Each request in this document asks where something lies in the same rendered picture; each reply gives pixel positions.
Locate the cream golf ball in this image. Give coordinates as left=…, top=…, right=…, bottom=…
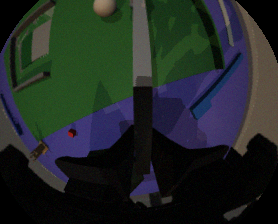
left=92, top=0, right=118, bottom=18

